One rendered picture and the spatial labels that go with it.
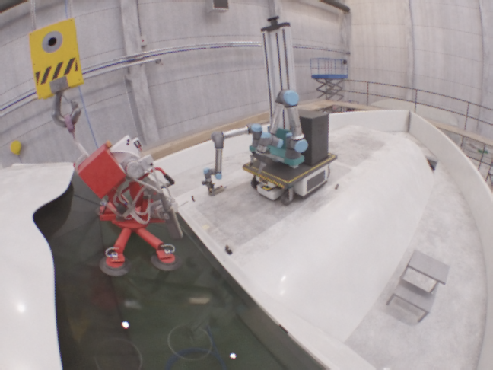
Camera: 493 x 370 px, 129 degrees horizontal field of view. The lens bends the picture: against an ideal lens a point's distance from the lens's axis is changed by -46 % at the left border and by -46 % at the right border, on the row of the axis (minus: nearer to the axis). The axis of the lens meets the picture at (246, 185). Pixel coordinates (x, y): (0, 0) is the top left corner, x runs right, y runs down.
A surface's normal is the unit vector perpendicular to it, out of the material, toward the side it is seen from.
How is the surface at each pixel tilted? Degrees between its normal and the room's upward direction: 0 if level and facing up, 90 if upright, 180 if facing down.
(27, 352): 20
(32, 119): 90
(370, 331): 0
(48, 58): 90
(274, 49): 90
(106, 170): 90
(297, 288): 34
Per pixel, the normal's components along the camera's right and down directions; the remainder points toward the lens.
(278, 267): 0.07, -0.74
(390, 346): -0.11, -0.86
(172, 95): 0.61, 0.33
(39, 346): 0.18, -0.94
